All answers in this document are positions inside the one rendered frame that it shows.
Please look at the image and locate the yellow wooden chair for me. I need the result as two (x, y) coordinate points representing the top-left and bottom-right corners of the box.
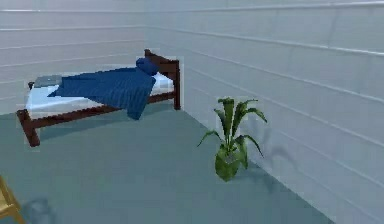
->
(0, 175), (26, 224)

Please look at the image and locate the blue blanket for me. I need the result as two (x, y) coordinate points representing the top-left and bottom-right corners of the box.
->
(47, 66), (157, 121)

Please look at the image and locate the grey flat laptop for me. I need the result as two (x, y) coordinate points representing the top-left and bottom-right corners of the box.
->
(33, 74), (63, 89)

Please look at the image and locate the blue pillow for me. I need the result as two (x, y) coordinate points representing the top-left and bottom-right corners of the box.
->
(135, 57), (160, 77)

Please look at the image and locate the dark wooden bed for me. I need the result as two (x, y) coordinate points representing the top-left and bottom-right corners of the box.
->
(16, 48), (182, 148)

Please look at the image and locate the green house plant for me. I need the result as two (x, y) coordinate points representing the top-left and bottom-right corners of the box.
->
(196, 96), (268, 183)

